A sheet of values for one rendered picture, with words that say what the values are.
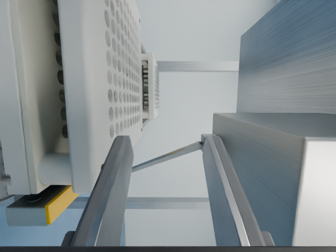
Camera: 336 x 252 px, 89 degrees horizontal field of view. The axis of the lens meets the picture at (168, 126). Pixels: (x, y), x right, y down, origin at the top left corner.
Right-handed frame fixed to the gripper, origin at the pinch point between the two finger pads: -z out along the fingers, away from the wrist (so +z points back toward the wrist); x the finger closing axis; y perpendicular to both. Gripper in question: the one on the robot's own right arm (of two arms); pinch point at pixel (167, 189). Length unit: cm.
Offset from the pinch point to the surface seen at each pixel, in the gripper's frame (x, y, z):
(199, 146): -5.6, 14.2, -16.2
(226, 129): -8.3, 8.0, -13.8
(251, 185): -8.2, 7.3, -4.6
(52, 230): 96, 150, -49
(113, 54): 5.6, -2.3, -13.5
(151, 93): 6, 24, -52
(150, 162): 4.1, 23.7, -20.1
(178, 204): -7, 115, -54
